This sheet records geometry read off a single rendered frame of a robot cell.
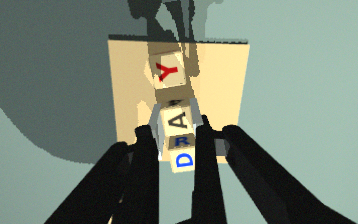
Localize tan square mat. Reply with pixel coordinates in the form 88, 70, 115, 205
108, 40, 249, 145

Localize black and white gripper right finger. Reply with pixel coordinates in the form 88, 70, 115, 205
189, 98, 357, 224

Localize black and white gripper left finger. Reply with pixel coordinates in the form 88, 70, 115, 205
44, 103, 165, 224

